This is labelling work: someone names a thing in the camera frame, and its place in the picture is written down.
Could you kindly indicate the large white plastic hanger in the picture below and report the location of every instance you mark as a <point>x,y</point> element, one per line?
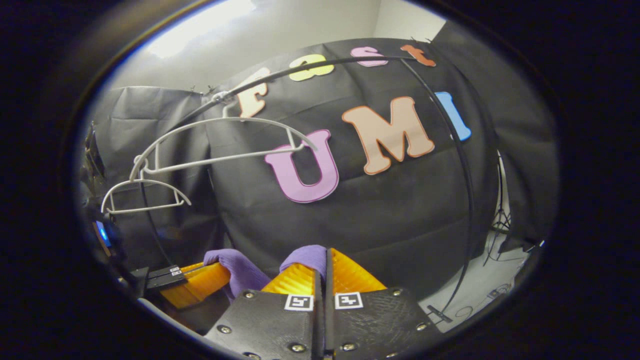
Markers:
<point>225,159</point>

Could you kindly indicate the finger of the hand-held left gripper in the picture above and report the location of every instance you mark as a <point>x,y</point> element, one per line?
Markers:
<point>200,285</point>

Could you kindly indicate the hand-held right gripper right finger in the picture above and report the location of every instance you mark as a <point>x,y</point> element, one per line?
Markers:
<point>375,320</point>

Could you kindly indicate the purple knit cardigan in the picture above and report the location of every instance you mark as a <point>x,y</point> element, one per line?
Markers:
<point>245,272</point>

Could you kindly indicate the clear tape wrap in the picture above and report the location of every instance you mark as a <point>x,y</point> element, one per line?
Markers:
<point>221,96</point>

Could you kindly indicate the small white plastic hanger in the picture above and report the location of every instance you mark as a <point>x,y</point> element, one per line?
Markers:
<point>145,180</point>

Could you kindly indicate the black clothes rack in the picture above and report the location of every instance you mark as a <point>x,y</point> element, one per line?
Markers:
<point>462,160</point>

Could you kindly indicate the black backdrop cloth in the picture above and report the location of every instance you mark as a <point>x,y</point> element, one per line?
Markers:
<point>380,215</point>

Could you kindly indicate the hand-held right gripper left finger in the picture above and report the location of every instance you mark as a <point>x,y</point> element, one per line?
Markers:
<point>270,320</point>

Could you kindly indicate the black tripod stand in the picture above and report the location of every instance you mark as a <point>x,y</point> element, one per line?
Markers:
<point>500,215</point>

